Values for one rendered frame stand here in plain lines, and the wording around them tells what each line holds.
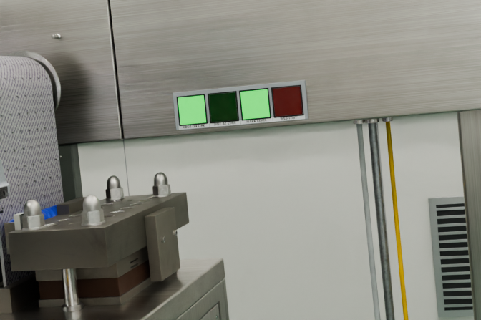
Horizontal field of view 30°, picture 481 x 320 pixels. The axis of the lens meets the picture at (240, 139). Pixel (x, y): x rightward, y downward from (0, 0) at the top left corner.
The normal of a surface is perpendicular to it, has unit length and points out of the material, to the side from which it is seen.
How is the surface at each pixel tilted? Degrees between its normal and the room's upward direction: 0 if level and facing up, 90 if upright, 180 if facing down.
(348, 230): 90
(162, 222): 90
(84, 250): 90
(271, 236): 90
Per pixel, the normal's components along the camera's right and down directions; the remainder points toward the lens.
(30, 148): 0.97, -0.08
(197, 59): -0.25, 0.07
